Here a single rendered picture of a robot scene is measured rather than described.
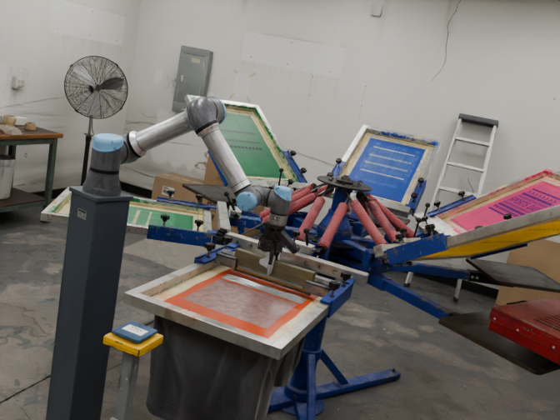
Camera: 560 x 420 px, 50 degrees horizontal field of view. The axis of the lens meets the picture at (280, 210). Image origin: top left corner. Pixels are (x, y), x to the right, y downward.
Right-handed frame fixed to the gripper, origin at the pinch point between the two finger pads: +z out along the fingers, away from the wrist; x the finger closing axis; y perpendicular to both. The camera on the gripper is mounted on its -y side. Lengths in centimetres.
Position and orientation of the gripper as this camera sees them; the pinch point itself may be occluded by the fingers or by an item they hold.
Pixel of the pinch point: (272, 271)
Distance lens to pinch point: 248.9
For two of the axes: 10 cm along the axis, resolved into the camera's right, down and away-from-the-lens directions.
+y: -9.1, -2.5, 3.4
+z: -1.8, 9.6, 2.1
